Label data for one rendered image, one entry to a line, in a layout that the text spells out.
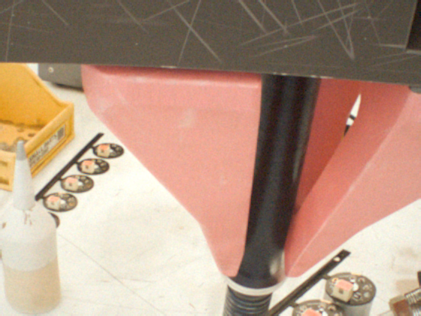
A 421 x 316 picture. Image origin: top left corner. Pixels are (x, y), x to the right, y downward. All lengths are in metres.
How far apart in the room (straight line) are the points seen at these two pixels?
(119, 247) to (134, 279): 0.03
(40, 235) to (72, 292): 0.06
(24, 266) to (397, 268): 0.23
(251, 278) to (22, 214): 0.23
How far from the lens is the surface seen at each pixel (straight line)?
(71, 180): 0.52
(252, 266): 0.16
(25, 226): 0.38
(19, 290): 0.40
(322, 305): 0.33
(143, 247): 0.46
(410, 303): 0.24
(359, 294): 0.34
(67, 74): 0.68
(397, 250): 0.49
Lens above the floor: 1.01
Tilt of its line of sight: 28 degrees down
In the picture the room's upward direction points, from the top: 4 degrees clockwise
